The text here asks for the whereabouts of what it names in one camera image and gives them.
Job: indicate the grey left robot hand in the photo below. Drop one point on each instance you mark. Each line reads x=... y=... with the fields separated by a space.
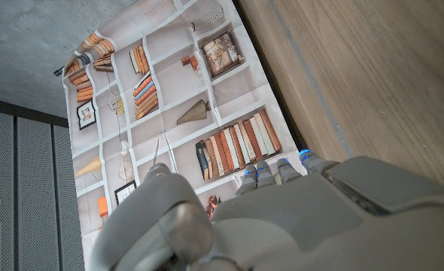
x=301 y=226

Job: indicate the printed bookshelf backdrop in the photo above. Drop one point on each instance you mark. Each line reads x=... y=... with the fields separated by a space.
x=177 y=79

